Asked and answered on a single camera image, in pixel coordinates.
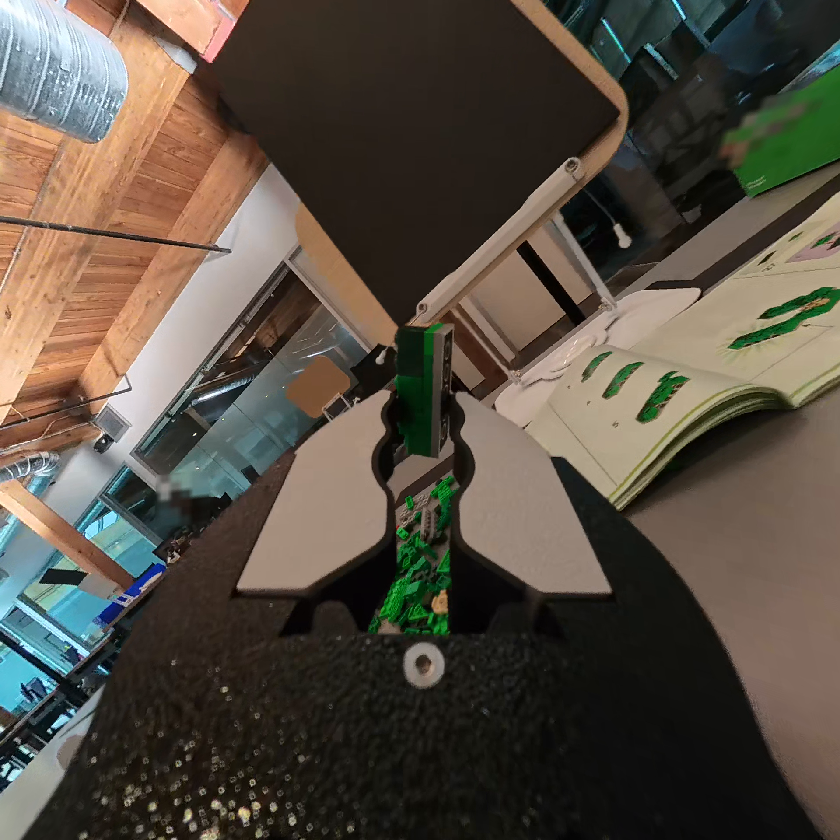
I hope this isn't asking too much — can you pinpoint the grey desk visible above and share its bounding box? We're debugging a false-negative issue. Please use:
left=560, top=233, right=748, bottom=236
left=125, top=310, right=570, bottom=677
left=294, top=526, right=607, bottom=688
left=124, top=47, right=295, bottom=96
left=0, top=161, right=840, bottom=840

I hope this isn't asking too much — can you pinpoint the green and grey brick assembly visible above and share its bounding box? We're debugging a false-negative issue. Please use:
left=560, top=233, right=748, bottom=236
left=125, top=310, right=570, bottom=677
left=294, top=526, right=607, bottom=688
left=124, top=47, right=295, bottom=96
left=392, top=323, right=455, bottom=459

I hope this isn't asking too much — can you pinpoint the flexible silver duct hose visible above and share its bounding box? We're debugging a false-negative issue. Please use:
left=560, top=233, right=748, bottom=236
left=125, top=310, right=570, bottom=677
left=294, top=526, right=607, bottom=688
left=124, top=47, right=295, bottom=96
left=0, top=451, right=61, bottom=501

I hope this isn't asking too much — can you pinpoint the black panel with wooden edge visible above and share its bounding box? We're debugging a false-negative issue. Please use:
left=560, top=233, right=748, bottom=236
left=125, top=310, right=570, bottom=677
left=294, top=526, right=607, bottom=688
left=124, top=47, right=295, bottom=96
left=213, top=0, right=631, bottom=332

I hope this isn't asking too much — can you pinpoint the green cardboard box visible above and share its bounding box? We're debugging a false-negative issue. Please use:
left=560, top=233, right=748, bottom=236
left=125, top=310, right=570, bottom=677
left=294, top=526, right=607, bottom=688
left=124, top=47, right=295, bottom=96
left=722, top=46, right=840, bottom=199

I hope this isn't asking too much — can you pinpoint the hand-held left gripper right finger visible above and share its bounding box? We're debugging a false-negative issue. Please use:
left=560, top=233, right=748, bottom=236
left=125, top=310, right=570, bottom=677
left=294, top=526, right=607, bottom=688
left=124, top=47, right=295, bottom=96
left=453, top=391, right=616, bottom=599

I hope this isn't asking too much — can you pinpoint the open building instruction booklet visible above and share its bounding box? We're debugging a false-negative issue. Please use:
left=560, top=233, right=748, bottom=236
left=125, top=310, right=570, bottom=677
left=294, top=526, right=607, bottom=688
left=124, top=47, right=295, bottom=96
left=525, top=193, right=840, bottom=513

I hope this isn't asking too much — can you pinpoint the grey wall vent box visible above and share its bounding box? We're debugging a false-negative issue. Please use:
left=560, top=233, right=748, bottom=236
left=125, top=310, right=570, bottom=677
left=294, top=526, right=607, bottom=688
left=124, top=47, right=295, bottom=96
left=92, top=403, right=133, bottom=454

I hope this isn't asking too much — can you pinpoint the black ceiling rod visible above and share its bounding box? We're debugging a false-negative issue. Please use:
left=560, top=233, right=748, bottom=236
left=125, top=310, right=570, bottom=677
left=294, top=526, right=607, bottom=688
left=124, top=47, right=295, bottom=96
left=0, top=214, right=232, bottom=256

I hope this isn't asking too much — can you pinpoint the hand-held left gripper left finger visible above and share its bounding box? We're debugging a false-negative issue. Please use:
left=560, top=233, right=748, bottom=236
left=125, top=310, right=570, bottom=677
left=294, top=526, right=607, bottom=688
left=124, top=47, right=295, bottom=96
left=235, top=392, right=399, bottom=599

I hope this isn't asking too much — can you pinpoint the silver ventilation duct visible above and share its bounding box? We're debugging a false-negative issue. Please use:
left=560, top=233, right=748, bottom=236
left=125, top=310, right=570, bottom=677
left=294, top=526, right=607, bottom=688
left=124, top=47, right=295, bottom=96
left=0, top=0, right=130, bottom=145

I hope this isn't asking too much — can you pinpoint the pile of green bricks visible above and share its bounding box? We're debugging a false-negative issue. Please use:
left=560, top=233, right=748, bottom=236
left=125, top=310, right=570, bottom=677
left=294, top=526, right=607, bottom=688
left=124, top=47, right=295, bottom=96
left=367, top=472, right=460, bottom=636

